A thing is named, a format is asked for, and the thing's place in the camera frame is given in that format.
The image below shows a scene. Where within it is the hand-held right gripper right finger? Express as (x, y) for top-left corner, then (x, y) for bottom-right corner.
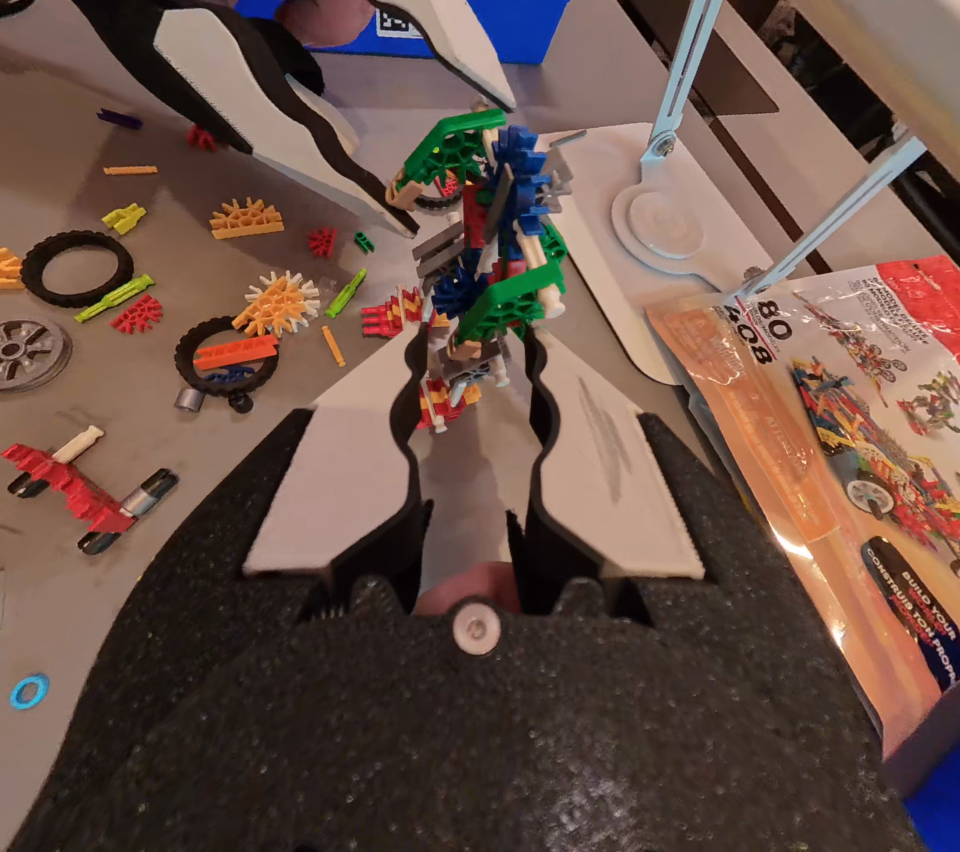
(507, 325), (708, 615)

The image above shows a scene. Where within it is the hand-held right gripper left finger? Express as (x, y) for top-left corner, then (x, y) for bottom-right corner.
(241, 325), (436, 615)

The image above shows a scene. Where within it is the colourful construction toy dinosaur model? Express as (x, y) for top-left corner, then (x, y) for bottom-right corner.
(360, 109), (575, 435)

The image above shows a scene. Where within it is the person's left hand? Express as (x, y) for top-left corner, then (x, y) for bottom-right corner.
(255, 0), (380, 99)

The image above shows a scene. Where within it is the person's right hand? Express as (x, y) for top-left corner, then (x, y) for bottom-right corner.
(416, 561), (520, 617)

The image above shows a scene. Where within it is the orange connector piece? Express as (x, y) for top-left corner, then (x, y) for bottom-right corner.
(193, 334), (280, 373)

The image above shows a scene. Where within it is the yellow fan connector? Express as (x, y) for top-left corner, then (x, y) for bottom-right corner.
(232, 282), (309, 339)

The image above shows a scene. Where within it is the lime green rod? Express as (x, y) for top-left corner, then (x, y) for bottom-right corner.
(324, 268), (369, 321)
(73, 274), (156, 324)

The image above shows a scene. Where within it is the printed toy packaging bag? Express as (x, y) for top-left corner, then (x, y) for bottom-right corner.
(645, 255), (960, 797)

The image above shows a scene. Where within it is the white snowflake connector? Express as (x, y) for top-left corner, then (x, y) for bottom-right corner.
(258, 270), (322, 324)

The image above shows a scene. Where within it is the red toy axle assembly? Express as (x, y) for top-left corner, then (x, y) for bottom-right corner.
(0, 424), (181, 557)

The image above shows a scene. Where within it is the white adjustable book stand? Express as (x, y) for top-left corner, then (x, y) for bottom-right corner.
(540, 0), (960, 386)

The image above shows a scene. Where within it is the grey spoked toy wheel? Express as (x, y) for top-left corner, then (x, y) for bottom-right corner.
(0, 318), (74, 393)

